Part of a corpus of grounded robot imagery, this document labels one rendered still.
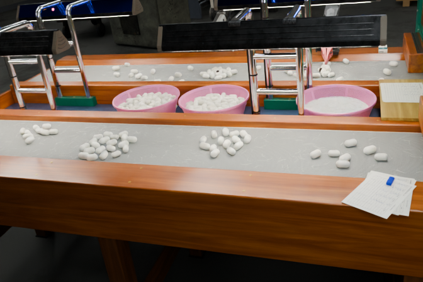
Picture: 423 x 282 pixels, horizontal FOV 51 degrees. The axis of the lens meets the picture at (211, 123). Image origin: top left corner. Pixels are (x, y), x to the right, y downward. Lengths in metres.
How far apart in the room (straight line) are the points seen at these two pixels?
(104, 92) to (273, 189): 1.13
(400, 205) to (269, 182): 0.30
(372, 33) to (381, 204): 0.42
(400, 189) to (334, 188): 0.14
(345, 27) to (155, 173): 0.63
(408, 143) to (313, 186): 0.37
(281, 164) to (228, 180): 0.18
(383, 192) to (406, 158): 0.22
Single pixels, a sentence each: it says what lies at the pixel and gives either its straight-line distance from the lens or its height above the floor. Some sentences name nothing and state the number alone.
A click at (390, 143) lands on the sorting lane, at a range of 1.37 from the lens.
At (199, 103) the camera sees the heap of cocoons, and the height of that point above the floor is 0.73.
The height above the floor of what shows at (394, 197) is 0.77.
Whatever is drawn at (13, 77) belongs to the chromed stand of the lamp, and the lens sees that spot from 1.92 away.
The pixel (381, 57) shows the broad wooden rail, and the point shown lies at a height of 0.75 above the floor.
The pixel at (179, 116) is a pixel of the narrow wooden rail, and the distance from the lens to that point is 1.56.
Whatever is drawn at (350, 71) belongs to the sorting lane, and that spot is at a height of 0.74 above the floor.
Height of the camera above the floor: 1.38
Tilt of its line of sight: 25 degrees down
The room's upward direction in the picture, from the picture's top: 7 degrees counter-clockwise
